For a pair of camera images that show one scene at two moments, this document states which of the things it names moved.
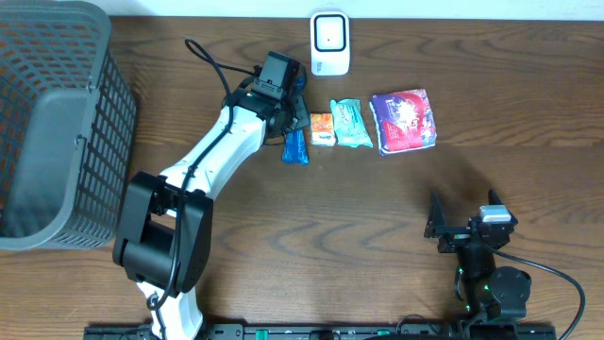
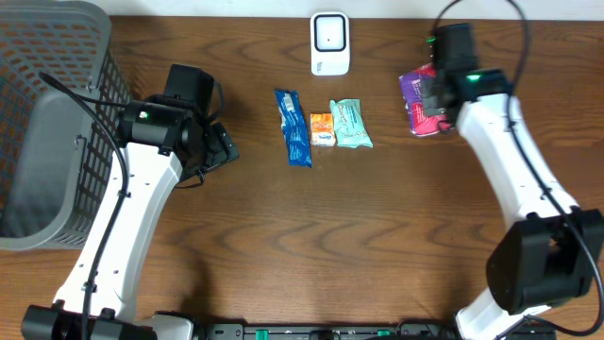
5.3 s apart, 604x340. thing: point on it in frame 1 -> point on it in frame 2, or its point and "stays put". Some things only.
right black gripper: [461, 234] -> [432, 97]
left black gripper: [296, 118] -> [220, 144]
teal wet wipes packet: [350, 125] stays put
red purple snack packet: [404, 121] -> [411, 87]
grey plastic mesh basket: [68, 117] stays put
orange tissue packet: [322, 129] stays put
